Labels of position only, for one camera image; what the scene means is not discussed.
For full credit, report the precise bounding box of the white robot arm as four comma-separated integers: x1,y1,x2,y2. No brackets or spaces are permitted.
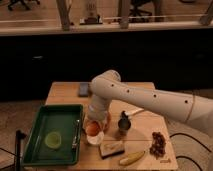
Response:
87,70,213,137

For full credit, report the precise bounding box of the metal fork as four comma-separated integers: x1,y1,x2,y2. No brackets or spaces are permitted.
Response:
72,120,80,149

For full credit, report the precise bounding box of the green plastic tray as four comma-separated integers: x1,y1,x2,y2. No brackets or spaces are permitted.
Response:
22,104,83,167

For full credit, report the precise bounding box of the metal measuring cup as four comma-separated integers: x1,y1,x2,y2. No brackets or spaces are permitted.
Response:
118,118,131,135

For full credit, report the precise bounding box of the red orange apple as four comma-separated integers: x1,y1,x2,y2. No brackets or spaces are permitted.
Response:
86,122,100,136

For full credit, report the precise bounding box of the brown wooden block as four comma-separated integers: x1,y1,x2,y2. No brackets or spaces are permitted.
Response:
99,141,125,159

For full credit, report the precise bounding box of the white paper cup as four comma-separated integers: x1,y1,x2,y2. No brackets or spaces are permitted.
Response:
86,132,104,145

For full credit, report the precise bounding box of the green round lid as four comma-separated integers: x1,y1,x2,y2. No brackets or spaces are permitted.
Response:
44,132,62,149

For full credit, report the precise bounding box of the black cable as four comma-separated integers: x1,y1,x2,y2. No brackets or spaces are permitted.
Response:
169,132,213,171

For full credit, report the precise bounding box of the white-handled utensil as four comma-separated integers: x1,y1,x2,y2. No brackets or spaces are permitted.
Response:
121,108,144,118

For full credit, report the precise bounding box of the blue-grey rectangular sponge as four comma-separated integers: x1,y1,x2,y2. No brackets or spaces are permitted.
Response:
78,82,89,97

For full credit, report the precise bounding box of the black stand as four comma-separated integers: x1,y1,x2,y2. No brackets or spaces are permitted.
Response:
14,130,26,171

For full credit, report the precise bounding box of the yellow banana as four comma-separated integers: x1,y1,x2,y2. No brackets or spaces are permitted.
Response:
119,151,145,166

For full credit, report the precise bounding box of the bunch of dark grapes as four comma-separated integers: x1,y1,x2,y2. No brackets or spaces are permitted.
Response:
149,132,166,158

